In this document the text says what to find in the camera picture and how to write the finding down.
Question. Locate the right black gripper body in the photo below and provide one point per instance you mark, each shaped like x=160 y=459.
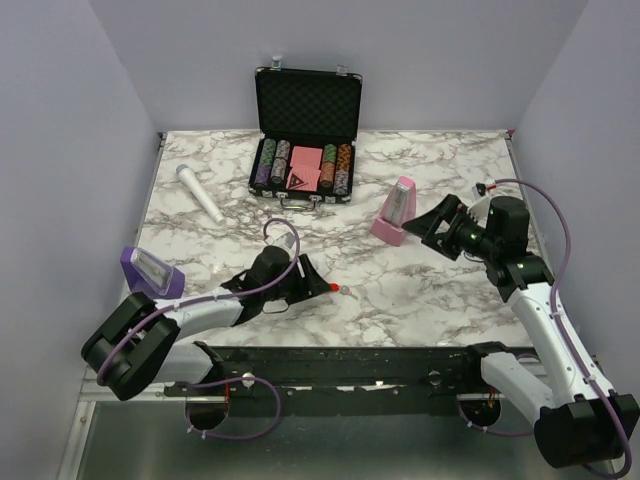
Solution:
x=465 y=232

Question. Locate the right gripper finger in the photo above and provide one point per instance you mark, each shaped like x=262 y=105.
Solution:
x=429 y=235
x=445 y=211

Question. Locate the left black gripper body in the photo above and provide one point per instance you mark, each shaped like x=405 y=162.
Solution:
x=293 y=288

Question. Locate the silver key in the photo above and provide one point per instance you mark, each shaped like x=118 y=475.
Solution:
x=345 y=290

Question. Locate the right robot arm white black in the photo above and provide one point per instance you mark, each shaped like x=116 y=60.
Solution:
x=577 y=416

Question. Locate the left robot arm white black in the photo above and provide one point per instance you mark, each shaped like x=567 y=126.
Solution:
x=145 y=341

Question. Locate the pink metronome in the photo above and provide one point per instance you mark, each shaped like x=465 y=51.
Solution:
x=398 y=208

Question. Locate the red playing card deck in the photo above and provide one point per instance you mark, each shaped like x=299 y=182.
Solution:
x=304 y=172

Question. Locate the purple metronome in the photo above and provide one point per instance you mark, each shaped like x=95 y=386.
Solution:
x=147 y=273

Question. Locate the black poker chip case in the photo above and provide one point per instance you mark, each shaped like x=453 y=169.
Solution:
x=307 y=108

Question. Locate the white microphone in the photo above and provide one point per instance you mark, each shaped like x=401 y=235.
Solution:
x=188 y=177

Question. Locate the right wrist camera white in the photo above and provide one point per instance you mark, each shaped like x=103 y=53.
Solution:
x=482 y=193

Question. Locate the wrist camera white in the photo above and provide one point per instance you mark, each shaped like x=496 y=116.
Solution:
x=482 y=193
x=285 y=241

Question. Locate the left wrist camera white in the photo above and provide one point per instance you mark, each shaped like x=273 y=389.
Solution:
x=285 y=241

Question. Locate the black mounting rail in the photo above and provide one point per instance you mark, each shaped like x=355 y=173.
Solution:
x=350 y=381

